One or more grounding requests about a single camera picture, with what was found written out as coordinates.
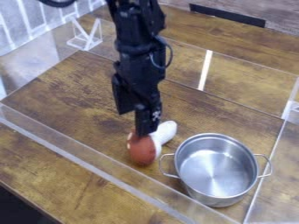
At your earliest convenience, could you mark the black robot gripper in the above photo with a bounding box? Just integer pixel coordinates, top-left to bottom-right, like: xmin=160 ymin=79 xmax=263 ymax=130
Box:
xmin=111 ymin=52 xmax=168 ymax=138

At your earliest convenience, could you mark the plush mushroom brown white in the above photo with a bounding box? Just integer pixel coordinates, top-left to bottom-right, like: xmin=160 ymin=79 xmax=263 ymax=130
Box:
xmin=126 ymin=121 xmax=178 ymax=165

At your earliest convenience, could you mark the silver pot with handles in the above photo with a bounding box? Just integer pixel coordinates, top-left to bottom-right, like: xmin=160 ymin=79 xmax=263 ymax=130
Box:
xmin=159 ymin=133 xmax=274 ymax=207

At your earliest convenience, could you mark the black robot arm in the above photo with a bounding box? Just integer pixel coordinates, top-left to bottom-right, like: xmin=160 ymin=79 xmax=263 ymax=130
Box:
xmin=107 ymin=0 xmax=174 ymax=137

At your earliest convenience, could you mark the black bar on table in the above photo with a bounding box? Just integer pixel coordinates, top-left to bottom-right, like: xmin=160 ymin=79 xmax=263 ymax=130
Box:
xmin=190 ymin=3 xmax=267 ymax=28

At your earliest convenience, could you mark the clear acrylic triangle bracket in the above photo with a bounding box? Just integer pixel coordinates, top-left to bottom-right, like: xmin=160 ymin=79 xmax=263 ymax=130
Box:
xmin=67 ymin=18 xmax=103 ymax=51

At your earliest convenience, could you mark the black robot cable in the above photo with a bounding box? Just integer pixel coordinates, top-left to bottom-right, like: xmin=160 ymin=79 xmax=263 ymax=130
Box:
xmin=39 ymin=0 xmax=78 ymax=9

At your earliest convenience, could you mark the clear acrylic enclosure panel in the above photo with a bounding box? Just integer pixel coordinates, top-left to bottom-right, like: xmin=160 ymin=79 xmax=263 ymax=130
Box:
xmin=0 ymin=103 xmax=299 ymax=224

